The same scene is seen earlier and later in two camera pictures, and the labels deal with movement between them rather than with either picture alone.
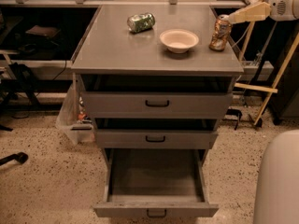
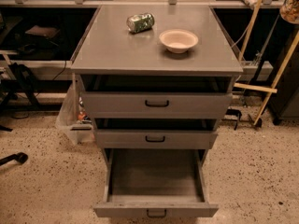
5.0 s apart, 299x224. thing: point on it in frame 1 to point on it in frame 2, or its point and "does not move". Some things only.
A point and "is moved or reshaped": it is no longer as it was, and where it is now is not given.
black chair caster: [21, 157] does not move
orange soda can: [221, 32] is moved or reshaped
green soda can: [140, 22] does not move
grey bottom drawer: [155, 183] does not move
